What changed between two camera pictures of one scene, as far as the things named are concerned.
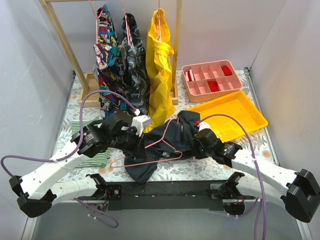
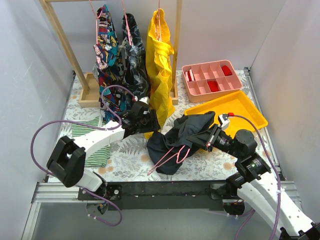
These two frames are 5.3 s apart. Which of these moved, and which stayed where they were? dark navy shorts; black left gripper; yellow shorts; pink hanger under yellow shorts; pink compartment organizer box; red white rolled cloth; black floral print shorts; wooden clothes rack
Moved: dark navy shorts; black left gripper
Stayed: red white rolled cloth; yellow shorts; black floral print shorts; pink compartment organizer box; pink hanger under yellow shorts; wooden clothes rack
